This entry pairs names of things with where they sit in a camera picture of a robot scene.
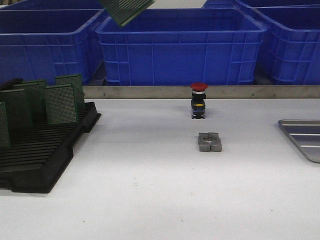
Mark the blue plastic crate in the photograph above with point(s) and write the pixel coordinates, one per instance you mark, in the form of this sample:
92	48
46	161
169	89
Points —
290	51
55	5
214	4
178	47
44	44
247	4

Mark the grey metal clamp block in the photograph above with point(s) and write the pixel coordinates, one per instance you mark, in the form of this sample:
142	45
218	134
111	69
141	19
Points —
209	142

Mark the silver metal tray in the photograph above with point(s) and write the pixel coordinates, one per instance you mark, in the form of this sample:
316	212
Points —
305	135

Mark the black slotted board rack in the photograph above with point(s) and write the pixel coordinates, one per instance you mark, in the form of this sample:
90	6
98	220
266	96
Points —
38	156

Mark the red emergency stop button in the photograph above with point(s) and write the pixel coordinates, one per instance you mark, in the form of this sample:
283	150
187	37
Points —
198	106

